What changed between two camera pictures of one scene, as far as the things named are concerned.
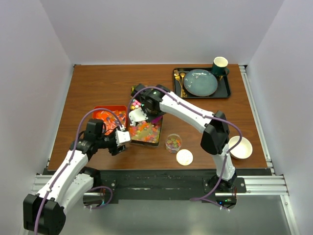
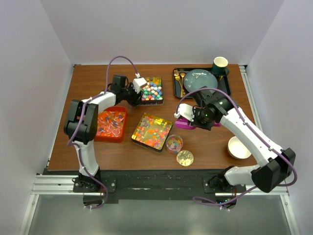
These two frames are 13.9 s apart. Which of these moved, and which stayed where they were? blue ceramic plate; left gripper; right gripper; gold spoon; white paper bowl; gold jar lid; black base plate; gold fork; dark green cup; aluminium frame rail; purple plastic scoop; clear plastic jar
Moved: purple plastic scoop; right gripper; left gripper
Stayed: dark green cup; gold spoon; gold jar lid; blue ceramic plate; black base plate; clear plastic jar; aluminium frame rail; white paper bowl; gold fork
